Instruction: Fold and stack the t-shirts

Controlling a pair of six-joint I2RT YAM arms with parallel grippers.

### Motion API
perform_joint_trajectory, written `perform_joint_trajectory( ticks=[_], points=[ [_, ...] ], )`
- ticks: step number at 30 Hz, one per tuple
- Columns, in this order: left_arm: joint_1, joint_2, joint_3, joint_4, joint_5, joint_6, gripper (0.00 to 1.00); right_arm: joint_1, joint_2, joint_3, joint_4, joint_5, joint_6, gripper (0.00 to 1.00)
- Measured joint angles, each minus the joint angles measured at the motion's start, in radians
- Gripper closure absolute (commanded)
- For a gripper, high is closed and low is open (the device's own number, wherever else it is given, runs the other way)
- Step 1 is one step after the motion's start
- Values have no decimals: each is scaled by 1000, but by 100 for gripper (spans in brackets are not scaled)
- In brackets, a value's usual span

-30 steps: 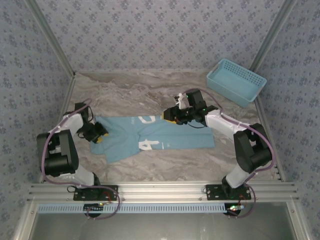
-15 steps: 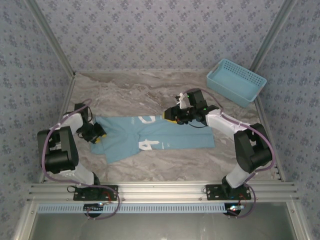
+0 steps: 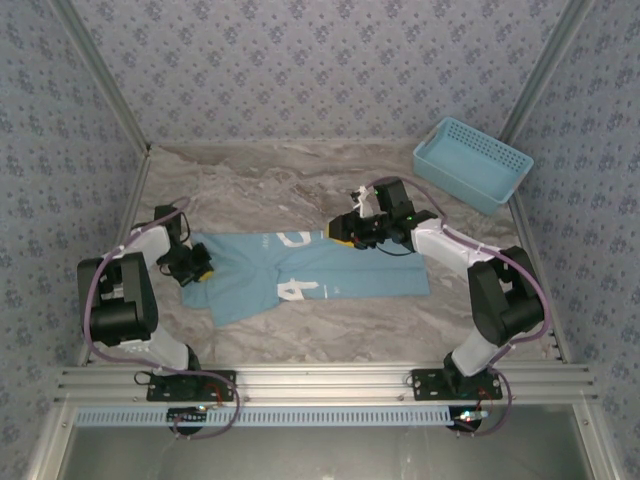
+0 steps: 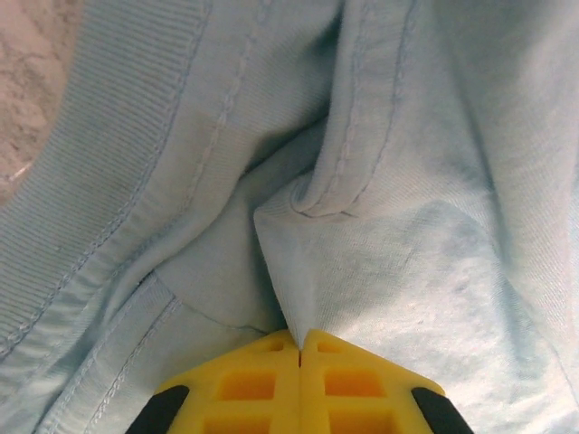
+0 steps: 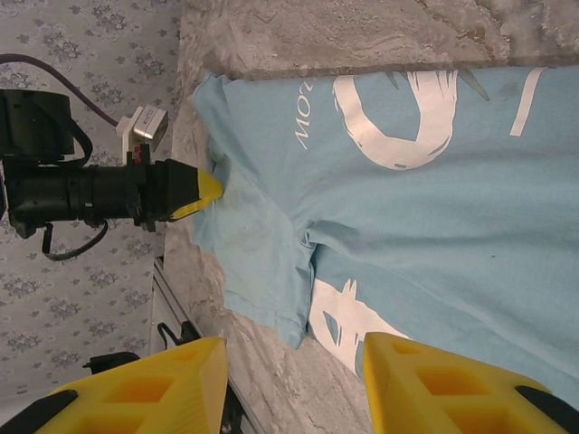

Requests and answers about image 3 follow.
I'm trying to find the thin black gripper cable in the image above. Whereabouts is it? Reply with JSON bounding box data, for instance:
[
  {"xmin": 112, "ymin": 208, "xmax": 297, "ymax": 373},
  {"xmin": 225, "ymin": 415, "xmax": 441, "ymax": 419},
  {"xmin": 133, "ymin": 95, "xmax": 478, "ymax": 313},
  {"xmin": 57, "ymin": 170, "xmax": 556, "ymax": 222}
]
[{"xmin": 373, "ymin": 240, "xmax": 417, "ymax": 258}]

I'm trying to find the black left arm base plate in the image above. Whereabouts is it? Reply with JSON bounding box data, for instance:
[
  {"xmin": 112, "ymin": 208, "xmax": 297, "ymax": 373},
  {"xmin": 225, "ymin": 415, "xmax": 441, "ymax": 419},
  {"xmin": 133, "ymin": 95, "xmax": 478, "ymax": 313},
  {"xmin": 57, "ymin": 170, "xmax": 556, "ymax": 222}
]
[{"xmin": 146, "ymin": 369, "xmax": 238, "ymax": 403}]

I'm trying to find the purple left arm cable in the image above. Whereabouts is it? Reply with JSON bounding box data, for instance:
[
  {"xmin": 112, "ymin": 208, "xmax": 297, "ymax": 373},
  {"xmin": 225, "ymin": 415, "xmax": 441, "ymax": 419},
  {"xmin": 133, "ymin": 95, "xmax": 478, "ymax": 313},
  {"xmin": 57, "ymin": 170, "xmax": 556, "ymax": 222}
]
[{"xmin": 82, "ymin": 195, "xmax": 242, "ymax": 441}]

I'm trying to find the light blue plastic basket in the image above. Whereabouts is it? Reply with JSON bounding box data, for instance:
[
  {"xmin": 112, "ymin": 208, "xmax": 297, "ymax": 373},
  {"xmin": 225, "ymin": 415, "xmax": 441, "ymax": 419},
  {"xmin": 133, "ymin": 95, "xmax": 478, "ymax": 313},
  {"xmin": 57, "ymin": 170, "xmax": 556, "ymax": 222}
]
[{"xmin": 412, "ymin": 116, "xmax": 535, "ymax": 217}]

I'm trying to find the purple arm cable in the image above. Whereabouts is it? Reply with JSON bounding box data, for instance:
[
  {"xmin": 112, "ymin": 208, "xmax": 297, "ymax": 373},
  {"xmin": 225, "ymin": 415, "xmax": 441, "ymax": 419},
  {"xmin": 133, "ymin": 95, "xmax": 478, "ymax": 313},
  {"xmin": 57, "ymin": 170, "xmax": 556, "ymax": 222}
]
[
  {"xmin": 368, "ymin": 175, "xmax": 552, "ymax": 437},
  {"xmin": 82, "ymin": 195, "xmax": 242, "ymax": 441}
]

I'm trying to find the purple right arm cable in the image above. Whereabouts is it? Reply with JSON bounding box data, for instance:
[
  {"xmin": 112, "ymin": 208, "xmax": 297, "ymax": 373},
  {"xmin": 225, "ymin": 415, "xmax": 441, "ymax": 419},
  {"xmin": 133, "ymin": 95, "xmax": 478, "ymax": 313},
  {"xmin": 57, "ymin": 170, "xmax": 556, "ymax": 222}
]
[{"xmin": 368, "ymin": 175, "xmax": 552, "ymax": 437}]

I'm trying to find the slotted light blue cable duct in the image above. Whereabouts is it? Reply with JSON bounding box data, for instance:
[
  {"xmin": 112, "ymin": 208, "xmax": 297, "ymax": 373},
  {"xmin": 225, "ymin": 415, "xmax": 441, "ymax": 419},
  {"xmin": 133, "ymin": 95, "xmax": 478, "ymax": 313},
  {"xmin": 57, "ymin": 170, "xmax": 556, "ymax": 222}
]
[{"xmin": 73, "ymin": 405, "xmax": 452, "ymax": 428}]

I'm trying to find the light blue printed t-shirt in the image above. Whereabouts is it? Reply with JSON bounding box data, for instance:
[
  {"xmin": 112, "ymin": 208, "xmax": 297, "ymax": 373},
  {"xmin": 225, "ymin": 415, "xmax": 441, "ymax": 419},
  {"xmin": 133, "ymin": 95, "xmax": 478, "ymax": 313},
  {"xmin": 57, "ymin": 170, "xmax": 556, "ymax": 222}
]
[{"xmin": 180, "ymin": 229, "xmax": 431, "ymax": 329}]

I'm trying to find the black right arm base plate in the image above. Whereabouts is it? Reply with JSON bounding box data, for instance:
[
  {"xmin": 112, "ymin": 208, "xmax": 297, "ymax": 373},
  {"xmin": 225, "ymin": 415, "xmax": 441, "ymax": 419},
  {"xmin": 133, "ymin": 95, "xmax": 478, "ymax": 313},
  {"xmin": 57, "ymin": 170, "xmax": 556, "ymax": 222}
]
[{"xmin": 410, "ymin": 367, "xmax": 503, "ymax": 402}]

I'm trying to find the aluminium frame post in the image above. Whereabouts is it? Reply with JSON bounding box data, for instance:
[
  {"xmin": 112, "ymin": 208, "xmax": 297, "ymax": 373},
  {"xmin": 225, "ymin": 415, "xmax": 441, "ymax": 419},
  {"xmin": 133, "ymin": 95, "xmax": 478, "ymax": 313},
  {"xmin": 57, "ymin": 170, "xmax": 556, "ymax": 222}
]
[
  {"xmin": 498, "ymin": 0, "xmax": 597, "ymax": 144},
  {"xmin": 48, "ymin": 0, "xmax": 153, "ymax": 157}
]

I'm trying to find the aluminium cross rail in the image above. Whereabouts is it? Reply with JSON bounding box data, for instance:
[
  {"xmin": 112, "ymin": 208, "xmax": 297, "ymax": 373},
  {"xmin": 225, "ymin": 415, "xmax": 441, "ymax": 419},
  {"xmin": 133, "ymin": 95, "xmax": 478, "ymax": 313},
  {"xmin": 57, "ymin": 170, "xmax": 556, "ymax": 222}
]
[{"xmin": 53, "ymin": 363, "xmax": 600, "ymax": 406}]

